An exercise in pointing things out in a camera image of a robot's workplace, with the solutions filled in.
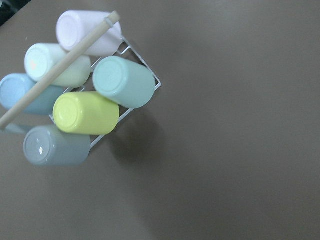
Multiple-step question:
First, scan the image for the green cup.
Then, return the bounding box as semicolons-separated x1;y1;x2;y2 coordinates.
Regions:
92;56;156;109

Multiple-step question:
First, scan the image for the yellow cup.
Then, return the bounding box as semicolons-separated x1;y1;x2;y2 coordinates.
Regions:
53;91;120;136

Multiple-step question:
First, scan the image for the grey cup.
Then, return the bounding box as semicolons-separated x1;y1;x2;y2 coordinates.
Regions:
23;124;91;166

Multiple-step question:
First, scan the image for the pink cup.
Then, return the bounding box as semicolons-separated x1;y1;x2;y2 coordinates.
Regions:
56;10;123;57

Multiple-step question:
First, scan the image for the cream cup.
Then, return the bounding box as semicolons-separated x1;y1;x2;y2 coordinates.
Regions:
24;43;91;89

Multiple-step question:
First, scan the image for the blue cup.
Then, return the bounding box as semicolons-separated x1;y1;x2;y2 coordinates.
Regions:
0;73;64;115

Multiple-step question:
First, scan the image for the white wire cup rack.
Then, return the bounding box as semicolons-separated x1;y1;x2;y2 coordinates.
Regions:
49;36;162;150

